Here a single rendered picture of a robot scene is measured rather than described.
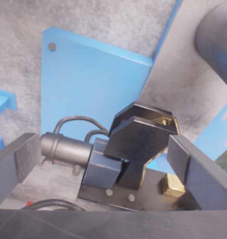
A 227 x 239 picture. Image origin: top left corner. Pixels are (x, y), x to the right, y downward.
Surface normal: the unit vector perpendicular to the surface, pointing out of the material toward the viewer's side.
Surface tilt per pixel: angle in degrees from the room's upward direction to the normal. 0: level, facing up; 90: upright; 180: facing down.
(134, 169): 0
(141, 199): 90
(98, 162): 90
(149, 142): 0
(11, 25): 0
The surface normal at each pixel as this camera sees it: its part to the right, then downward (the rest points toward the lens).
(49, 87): -0.11, 0.62
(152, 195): 0.27, -0.73
